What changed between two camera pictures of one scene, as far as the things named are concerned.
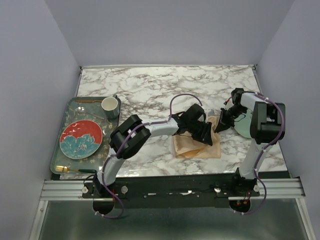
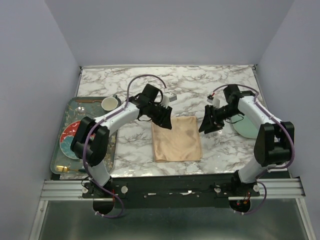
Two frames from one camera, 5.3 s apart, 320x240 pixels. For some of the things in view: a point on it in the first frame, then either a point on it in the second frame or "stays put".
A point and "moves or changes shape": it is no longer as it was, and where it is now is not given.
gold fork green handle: x=62 y=168 stays put
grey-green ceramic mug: x=111 y=106 stays put
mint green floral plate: x=242 y=123 stays put
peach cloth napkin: x=186 y=147 moves or changes shape
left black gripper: x=205 y=135 to x=164 y=120
